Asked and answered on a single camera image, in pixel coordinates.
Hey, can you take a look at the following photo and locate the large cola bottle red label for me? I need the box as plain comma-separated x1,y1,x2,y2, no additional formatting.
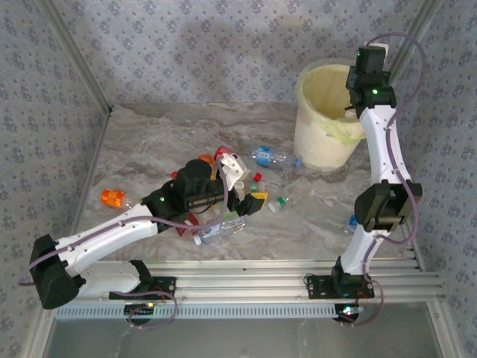
214,145,263,183

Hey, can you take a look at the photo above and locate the amber tea bottle red label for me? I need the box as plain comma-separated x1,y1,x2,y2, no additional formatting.
174,213,201,239

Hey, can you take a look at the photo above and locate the clear water bottle pale label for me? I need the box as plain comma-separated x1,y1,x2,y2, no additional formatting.
192,215,247,246

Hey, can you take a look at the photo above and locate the clear bottle blue label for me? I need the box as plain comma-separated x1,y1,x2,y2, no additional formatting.
248,145,303,171

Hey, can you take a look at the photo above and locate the orange label bottle orange cap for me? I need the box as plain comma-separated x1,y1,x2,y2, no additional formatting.
100,188,142,210

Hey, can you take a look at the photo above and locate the yellow-green bin liner bag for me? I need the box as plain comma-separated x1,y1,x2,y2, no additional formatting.
294,58,369,147

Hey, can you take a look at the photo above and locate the white plastic waste bin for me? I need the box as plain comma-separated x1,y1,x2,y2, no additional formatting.
293,58,373,172

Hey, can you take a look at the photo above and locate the left controller board with LED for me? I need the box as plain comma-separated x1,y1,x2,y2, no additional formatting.
124,302,156,325

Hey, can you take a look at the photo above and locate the controller board with led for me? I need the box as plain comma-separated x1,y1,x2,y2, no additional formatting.
124,302,156,325
332,304,364,324

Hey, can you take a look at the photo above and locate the grey metal panel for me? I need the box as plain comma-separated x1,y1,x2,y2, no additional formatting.
44,318,448,358

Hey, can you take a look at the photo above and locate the right controller board with LED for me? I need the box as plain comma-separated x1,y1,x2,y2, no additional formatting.
332,304,364,324

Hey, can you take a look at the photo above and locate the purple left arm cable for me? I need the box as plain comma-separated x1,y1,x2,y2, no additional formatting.
18,162,232,331

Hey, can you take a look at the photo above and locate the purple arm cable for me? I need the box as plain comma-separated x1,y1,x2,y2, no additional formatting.
337,32,428,327
18,162,232,331

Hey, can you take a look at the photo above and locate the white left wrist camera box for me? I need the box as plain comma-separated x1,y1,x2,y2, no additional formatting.
217,152,251,191

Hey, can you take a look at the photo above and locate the aluminium corner post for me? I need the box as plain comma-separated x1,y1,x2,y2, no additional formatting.
37,0,114,113
383,0,446,90

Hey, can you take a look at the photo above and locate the aluminium frame rail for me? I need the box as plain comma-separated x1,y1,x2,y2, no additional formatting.
40,260,446,304

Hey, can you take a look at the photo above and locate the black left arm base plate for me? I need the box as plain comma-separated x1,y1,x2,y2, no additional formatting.
108,275,177,301

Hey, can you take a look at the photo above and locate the aluminium side rail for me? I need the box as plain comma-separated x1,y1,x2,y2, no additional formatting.
55,106,115,275
404,219,428,271

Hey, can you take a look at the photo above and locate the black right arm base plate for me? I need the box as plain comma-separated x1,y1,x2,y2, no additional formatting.
304,274,376,301

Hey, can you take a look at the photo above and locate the white slotted cable duct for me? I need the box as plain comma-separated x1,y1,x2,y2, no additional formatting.
54,302,361,321

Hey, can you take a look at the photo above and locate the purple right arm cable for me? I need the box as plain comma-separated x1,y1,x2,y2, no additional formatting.
337,32,428,327

